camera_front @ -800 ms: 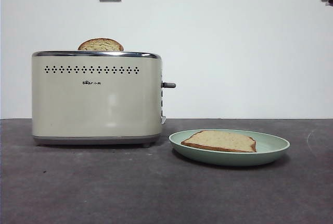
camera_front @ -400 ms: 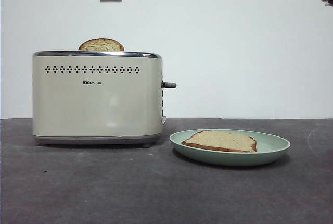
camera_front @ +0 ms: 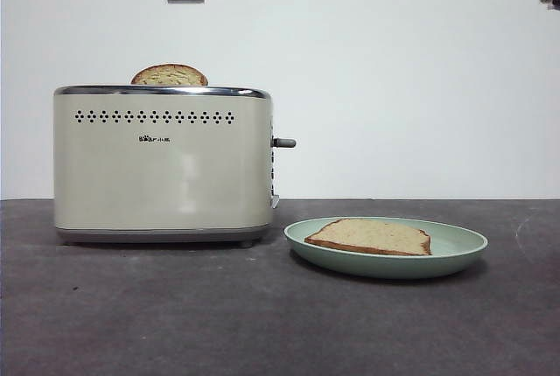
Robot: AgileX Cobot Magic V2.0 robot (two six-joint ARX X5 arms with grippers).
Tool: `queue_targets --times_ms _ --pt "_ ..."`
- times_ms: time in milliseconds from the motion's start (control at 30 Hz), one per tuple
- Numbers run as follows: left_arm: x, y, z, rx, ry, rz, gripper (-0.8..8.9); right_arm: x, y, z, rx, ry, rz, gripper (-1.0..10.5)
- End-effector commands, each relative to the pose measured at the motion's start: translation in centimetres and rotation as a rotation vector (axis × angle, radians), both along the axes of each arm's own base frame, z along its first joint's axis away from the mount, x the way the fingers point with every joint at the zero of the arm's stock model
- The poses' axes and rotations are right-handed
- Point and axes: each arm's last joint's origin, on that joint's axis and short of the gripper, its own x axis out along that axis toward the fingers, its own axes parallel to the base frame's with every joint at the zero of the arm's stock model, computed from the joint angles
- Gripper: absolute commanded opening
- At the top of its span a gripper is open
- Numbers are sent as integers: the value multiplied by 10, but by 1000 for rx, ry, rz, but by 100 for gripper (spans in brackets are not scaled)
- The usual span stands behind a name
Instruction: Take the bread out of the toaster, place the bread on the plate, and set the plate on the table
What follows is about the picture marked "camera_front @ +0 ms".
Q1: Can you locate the light bread slice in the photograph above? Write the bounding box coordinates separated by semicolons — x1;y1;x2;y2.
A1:
304;217;433;257

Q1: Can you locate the pale green round plate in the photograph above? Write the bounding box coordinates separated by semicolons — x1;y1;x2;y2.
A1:
283;216;489;280

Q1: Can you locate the browned bread slice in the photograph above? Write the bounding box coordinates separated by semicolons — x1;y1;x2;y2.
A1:
129;63;209;87

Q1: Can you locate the cream two-slot toaster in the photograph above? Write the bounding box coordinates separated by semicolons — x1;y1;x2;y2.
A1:
52;84;276;249

